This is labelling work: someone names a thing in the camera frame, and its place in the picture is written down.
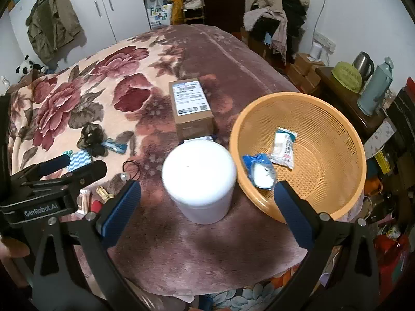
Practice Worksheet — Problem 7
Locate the blue packet of white pads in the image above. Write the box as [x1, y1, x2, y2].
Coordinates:
[243, 154, 278, 189]

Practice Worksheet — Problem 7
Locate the red bag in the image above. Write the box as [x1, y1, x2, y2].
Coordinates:
[373, 233, 411, 295]

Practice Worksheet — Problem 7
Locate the clear pack of toothpicks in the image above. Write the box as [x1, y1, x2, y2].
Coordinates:
[77, 189, 92, 215]

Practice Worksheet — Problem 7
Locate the floral plush blanket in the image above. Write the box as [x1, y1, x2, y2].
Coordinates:
[6, 24, 365, 302]

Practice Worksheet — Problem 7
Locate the white plastic jar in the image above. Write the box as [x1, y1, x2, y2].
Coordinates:
[161, 141, 237, 225]

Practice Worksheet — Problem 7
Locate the white wardrobe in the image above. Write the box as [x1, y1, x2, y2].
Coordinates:
[8, 0, 153, 68]

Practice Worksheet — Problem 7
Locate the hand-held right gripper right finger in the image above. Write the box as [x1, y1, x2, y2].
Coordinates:
[273, 181, 381, 311]

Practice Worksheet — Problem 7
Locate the blue wrapped packet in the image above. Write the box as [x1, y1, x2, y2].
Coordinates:
[101, 138, 128, 154]

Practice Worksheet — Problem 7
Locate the blue wavy striped cloth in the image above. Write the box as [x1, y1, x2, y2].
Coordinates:
[66, 151, 93, 173]

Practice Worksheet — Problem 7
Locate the green plastic food cover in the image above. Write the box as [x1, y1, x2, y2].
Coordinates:
[330, 61, 362, 93]

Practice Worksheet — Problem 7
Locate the panda plush toy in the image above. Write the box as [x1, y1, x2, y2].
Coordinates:
[16, 55, 47, 75]

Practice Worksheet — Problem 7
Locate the person's left hand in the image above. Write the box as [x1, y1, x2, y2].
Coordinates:
[0, 236, 30, 266]

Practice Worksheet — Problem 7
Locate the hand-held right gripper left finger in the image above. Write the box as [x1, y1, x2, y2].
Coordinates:
[32, 180, 153, 311]

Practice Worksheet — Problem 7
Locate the olive green hooded jacket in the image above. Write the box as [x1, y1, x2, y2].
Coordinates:
[26, 0, 83, 65]

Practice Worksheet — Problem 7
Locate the white wall power strip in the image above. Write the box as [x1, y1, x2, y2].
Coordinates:
[314, 32, 336, 52]

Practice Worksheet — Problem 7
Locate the dark wooden door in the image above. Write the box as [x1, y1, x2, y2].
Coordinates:
[190, 0, 248, 34]

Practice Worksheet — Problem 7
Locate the yellow garment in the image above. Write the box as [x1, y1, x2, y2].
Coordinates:
[170, 0, 186, 26]

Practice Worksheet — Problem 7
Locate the printed shopping bag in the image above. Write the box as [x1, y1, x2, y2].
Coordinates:
[146, 3, 172, 30]

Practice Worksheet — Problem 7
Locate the white printed packet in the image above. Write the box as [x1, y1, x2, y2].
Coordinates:
[268, 128, 298, 171]

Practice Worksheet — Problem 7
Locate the black hair tie with bead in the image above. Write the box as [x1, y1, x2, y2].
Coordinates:
[122, 160, 141, 182]

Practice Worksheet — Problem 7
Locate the pale teal thermos flask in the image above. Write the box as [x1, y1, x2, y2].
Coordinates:
[357, 56, 394, 117]

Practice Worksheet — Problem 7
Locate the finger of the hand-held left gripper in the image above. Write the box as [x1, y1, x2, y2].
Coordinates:
[31, 160, 108, 198]
[11, 153, 71, 182]

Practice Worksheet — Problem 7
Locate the labelled cardboard box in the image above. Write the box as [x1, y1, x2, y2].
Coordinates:
[169, 78, 216, 143]

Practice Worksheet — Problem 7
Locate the stainless steel kettle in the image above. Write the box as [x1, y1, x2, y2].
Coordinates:
[353, 51, 375, 81]

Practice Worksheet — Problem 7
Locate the pile of clothes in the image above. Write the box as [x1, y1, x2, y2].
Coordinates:
[243, 0, 311, 65]

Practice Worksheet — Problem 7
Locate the stack of cardboard boxes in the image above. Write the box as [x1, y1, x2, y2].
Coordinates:
[287, 53, 325, 94]

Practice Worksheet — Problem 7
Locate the black mesh scrunchie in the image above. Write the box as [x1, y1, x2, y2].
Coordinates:
[77, 124, 105, 158]

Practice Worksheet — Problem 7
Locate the orange plastic basket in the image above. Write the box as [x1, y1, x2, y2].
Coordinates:
[229, 92, 368, 223]

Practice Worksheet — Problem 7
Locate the dark wooden cabinet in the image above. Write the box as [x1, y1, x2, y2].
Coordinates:
[314, 66, 386, 143]

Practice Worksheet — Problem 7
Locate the wooden shoe rack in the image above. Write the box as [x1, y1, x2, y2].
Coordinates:
[182, 0, 206, 25]

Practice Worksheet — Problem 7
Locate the blue floral quilt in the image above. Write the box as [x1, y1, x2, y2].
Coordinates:
[195, 259, 341, 311]

